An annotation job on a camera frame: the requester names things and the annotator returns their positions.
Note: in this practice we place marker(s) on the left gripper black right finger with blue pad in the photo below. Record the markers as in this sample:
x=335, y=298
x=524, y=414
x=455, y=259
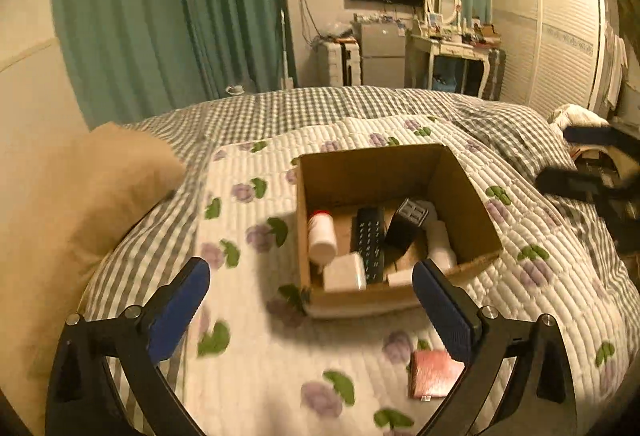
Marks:
x=539, y=398

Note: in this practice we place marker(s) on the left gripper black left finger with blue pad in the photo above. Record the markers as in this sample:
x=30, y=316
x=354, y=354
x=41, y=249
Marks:
x=82, y=396

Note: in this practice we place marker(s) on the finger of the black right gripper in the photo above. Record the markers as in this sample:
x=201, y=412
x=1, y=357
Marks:
x=608, y=136
x=587, y=188

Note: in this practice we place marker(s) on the black TV remote control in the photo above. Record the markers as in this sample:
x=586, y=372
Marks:
x=369, y=239

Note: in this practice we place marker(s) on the silver white rounded box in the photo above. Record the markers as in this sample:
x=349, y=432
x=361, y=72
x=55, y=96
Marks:
x=344, y=274

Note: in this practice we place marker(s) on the white bottle red cap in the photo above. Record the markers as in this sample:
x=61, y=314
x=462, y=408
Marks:
x=322, y=243

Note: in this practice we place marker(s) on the white crumpled cloth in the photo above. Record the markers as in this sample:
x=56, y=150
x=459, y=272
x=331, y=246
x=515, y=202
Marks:
x=569, y=115

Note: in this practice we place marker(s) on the white louvred wardrobe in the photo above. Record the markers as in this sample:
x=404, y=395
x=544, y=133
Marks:
x=554, y=51

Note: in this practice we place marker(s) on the white plastic bottle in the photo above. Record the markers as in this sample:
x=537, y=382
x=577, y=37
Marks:
x=438, y=244

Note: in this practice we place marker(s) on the white floral quilted mat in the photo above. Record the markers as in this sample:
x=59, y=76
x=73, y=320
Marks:
x=257, y=363

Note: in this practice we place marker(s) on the grey checked bed cover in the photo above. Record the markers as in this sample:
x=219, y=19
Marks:
x=153, y=252

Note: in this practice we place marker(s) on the white dressing table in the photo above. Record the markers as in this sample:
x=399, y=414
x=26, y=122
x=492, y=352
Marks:
x=422, y=52

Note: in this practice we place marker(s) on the black grey adapter block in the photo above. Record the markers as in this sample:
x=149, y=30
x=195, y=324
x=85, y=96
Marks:
x=405, y=225

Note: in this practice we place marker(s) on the tan pillow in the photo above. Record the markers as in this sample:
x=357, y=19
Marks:
x=90, y=194

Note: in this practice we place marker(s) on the brown cardboard box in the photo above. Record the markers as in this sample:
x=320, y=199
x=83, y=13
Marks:
x=343, y=182

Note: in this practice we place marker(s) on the silver mini fridge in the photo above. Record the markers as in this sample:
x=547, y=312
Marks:
x=382, y=52

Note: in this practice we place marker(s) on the white suitcase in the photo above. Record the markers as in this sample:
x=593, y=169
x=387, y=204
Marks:
x=339, y=63

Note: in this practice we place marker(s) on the green curtain left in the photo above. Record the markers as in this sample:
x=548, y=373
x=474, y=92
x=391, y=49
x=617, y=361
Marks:
x=131, y=59

